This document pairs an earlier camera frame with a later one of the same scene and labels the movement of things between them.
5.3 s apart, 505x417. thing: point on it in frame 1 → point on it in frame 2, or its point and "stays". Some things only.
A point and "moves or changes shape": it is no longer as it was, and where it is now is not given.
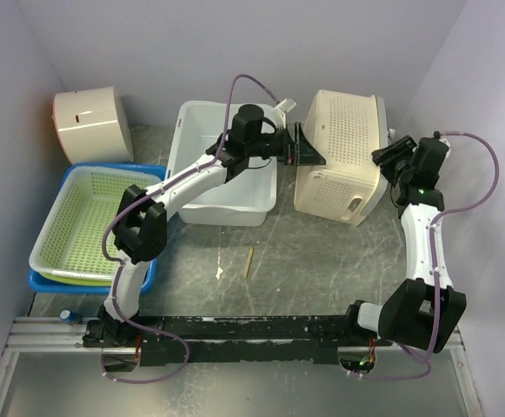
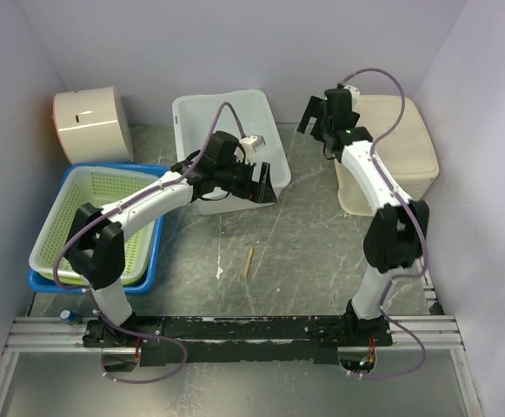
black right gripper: [402, 145] → [314, 109]
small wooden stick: [249, 261] stays
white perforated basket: [70, 242] stays
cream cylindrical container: [93, 126] stays
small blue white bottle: [67, 315] stays
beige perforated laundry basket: [343, 129] moves or changes shape
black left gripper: [305, 152] → [266, 193]
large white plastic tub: [248, 195] moves or changes shape
